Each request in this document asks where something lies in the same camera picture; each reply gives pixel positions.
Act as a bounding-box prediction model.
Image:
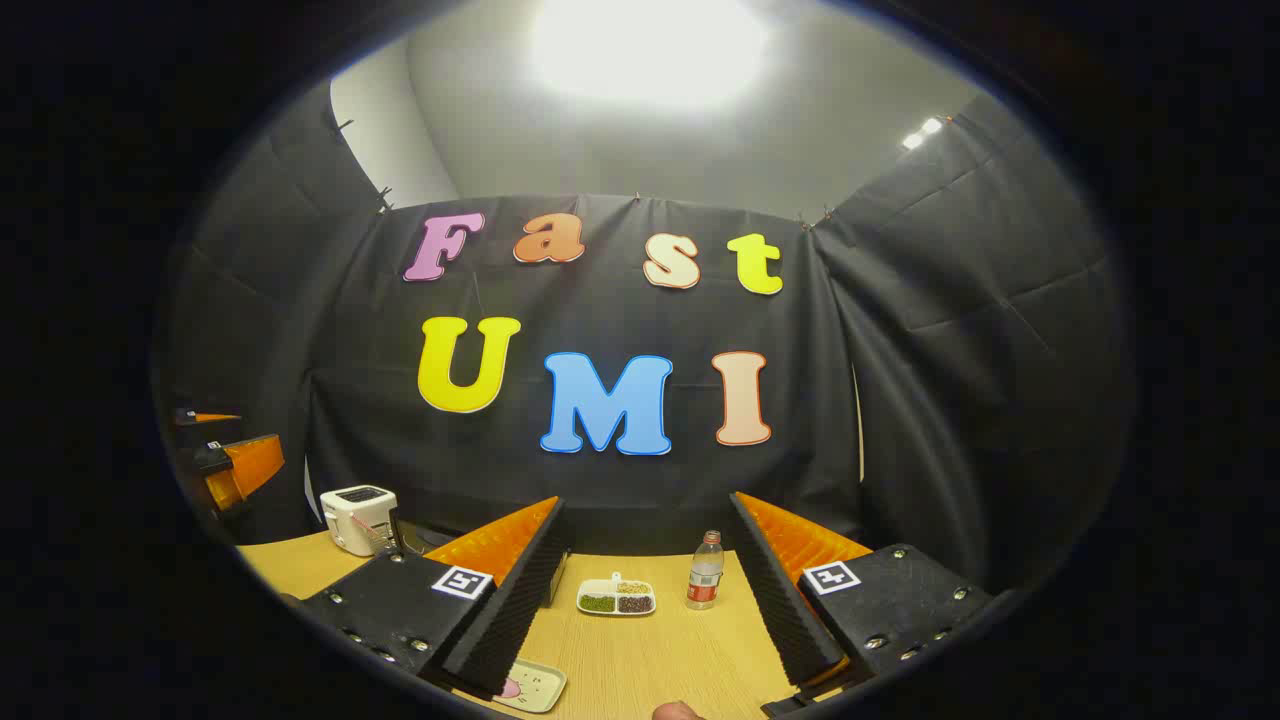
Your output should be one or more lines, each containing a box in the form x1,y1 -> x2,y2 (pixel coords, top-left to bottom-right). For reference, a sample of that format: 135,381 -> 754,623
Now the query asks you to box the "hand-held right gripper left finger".
295,497 -> 569,699

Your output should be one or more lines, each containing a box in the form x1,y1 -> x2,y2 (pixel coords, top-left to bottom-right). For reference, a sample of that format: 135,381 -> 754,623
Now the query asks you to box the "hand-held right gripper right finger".
728,491 -> 1001,717

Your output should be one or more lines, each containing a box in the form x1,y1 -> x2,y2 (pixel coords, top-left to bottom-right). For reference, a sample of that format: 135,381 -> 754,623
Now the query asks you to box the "cream square plate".
492,658 -> 568,714

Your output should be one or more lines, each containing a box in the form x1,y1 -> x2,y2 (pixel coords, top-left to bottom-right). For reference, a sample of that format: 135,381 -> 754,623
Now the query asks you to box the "white divided dish of beans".
577,572 -> 657,617

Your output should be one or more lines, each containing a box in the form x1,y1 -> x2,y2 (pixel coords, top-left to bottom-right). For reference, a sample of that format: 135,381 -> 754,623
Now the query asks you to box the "clear plastic water bottle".
686,530 -> 725,611

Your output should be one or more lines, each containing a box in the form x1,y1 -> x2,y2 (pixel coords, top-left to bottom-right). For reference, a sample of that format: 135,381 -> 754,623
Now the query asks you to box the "white toaster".
320,485 -> 399,557

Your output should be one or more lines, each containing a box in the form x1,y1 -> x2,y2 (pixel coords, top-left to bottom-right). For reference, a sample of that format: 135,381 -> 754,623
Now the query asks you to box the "black backdrop cloth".
155,85 -> 1136,591

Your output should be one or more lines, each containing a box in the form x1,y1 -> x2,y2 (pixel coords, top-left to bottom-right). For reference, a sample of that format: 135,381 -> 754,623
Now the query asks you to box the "large ceiling light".
530,0 -> 771,111

